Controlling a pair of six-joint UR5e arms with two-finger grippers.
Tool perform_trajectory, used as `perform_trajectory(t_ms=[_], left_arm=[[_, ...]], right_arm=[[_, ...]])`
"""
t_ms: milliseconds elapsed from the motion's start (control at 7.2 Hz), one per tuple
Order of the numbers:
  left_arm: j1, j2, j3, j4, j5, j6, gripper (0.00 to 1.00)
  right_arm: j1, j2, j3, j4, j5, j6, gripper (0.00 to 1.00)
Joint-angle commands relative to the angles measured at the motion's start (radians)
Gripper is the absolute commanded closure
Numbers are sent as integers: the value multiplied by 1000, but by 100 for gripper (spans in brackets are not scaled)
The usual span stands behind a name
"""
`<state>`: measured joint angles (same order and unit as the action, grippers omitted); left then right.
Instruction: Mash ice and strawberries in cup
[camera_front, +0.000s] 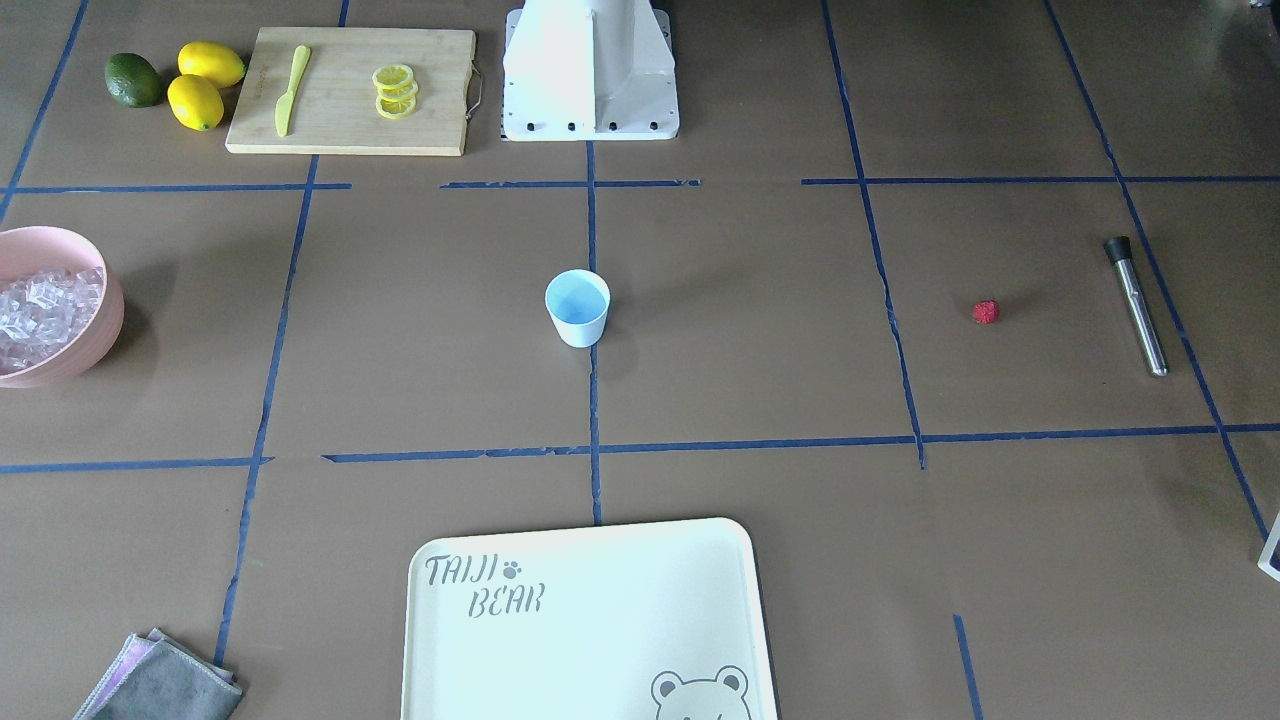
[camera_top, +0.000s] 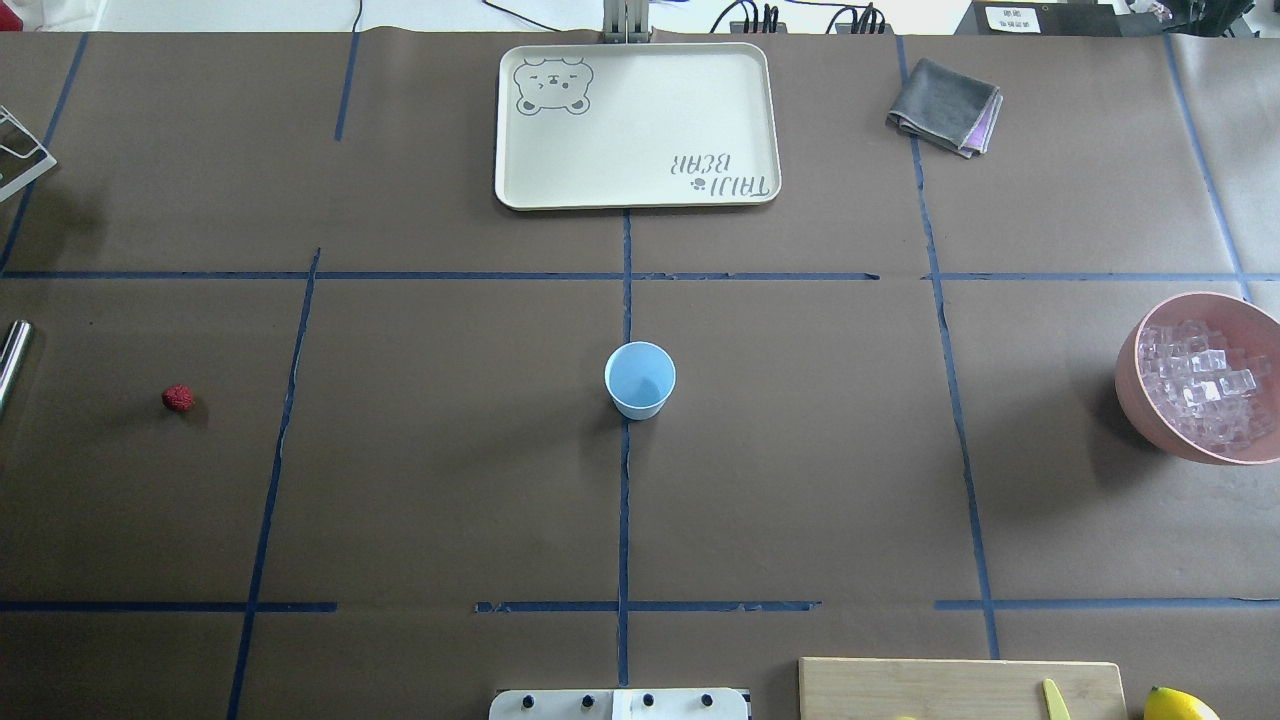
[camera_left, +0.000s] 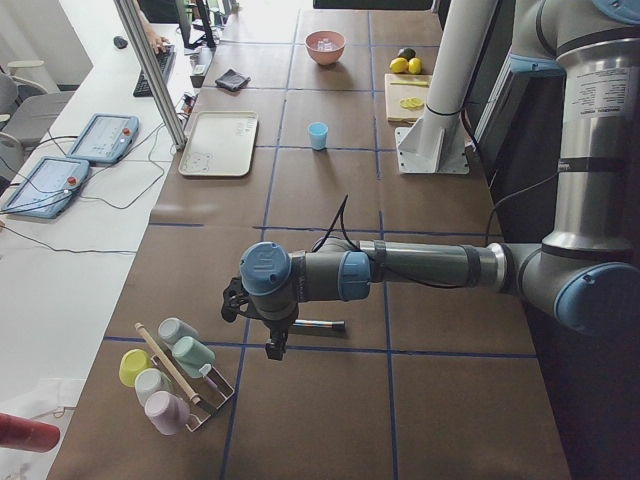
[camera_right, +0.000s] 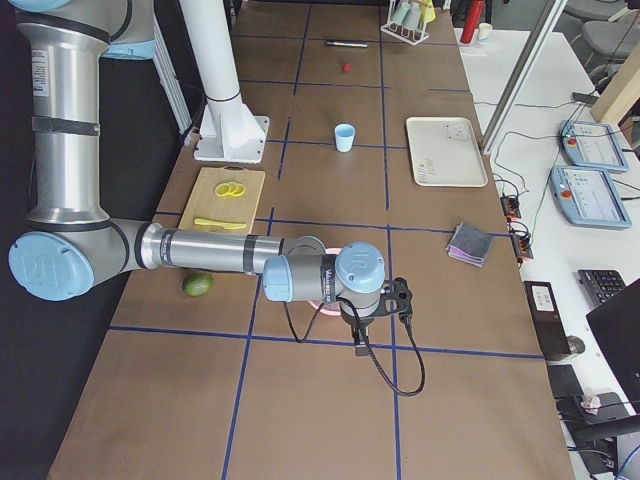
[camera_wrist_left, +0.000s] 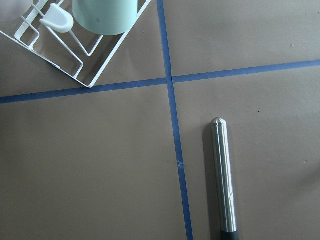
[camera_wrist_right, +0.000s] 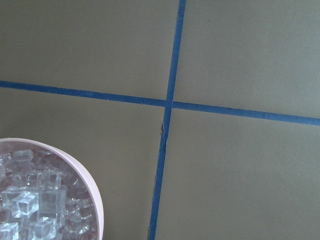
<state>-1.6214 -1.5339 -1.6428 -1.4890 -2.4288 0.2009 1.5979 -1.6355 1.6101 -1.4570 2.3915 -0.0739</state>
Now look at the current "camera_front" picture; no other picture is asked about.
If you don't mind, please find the light blue plastic cup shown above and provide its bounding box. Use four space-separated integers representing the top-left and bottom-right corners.
544 269 612 348

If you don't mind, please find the pink bowl of ice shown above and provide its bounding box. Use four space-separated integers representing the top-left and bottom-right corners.
1 225 125 388

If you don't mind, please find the cream bear serving tray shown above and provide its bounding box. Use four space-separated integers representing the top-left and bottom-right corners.
399 518 780 719

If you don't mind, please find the red strawberry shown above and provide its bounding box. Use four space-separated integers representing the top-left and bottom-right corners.
970 299 1001 325

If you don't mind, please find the lemon slices stack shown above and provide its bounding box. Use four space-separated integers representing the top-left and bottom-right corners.
371 63 419 120

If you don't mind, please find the bamboo cutting board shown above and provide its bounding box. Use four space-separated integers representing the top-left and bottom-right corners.
225 27 477 158

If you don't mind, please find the yellow plastic knife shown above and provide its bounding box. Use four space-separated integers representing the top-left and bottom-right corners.
274 45 312 138

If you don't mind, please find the yellow lemon lower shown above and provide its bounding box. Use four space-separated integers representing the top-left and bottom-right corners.
166 74 225 132

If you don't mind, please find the yellow lemon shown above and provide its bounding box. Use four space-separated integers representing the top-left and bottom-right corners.
177 41 247 90
166 74 225 132

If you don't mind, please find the yellow lemon upper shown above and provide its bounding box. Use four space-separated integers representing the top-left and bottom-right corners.
177 41 247 90

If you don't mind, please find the grey folded cloth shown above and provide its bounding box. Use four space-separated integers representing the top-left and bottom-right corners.
73 628 244 719

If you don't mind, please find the green avocado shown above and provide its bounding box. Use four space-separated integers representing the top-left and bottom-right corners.
102 53 164 109

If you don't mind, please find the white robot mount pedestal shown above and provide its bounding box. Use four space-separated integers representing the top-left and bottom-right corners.
500 1 681 142

